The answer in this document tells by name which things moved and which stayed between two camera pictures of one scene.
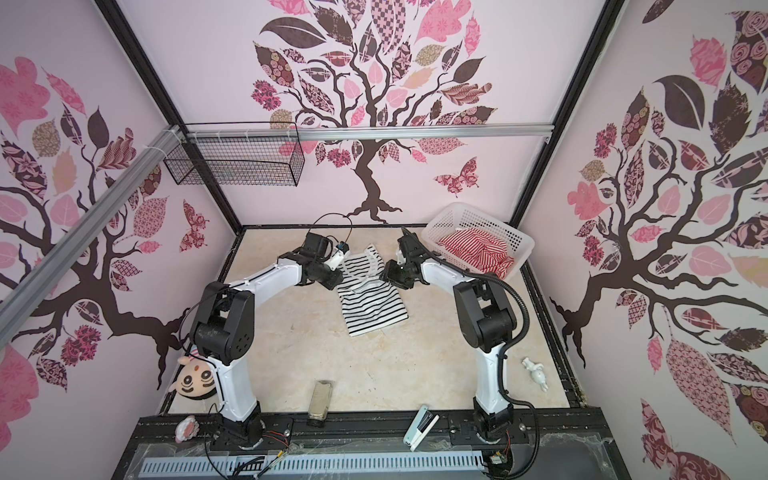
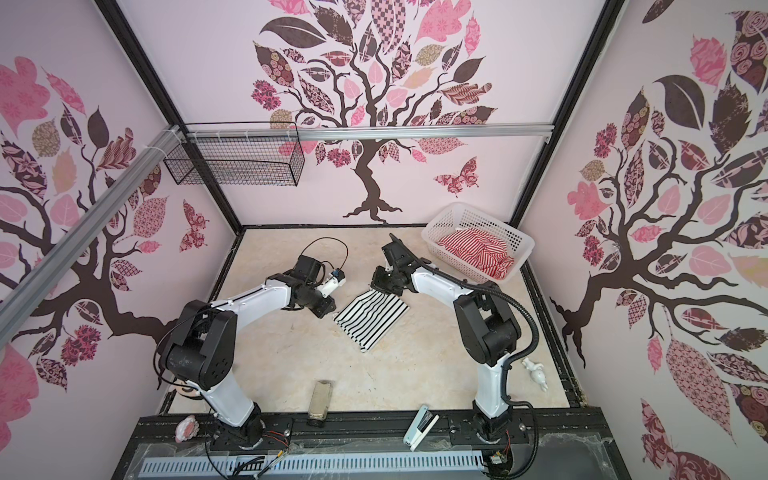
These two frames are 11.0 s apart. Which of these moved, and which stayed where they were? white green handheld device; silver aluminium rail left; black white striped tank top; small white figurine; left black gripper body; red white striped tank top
Moved: black white striped tank top; left black gripper body
Stayed: silver aluminium rail left; small white figurine; red white striped tank top; white green handheld device
